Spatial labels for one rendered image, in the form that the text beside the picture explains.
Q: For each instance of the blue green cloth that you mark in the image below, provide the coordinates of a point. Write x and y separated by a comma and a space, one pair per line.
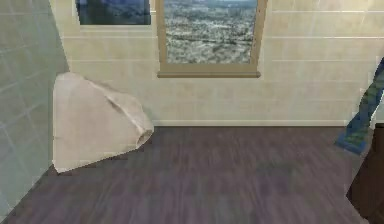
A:
363, 116

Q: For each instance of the beige cloth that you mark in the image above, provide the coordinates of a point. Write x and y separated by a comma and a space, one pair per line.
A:
90, 123

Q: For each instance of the dark blue framed picture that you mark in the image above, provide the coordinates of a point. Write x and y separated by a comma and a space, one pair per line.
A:
113, 11

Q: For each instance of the tan framed window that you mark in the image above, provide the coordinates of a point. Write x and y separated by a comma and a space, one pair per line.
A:
210, 33

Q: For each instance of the dark brown cabinet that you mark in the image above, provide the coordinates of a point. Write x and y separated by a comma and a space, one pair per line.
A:
370, 186

